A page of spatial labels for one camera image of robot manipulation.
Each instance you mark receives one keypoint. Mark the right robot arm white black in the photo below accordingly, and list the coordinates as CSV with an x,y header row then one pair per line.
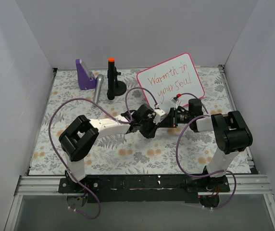
x,y
232,136

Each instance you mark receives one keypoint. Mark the pink framed whiteboard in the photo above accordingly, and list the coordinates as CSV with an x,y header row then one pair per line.
x,y
170,78

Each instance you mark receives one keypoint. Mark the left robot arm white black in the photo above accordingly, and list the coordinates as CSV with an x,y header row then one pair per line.
x,y
78,139

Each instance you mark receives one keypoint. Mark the aluminium frame rail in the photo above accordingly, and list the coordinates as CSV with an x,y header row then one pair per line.
x,y
38,185

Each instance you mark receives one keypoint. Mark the purple wedge stand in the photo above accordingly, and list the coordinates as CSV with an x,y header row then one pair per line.
x,y
85,77

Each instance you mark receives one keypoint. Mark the floral table mat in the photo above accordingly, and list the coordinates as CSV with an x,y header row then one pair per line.
x,y
171,151

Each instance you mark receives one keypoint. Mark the silver microphone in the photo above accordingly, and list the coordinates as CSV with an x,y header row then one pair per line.
x,y
99,83

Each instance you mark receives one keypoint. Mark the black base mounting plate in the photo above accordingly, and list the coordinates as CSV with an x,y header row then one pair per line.
x,y
145,188

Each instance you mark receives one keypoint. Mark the black flashlight orange tip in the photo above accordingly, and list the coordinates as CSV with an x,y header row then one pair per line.
x,y
111,78

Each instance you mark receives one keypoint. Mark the black round stand base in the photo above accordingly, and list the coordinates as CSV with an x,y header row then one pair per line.
x,y
119,86

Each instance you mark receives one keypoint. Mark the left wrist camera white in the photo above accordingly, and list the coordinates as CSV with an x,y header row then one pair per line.
x,y
160,115

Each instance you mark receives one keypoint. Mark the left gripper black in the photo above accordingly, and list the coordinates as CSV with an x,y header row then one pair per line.
x,y
150,127

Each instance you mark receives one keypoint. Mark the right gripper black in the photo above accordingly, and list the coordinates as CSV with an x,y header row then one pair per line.
x,y
173,119

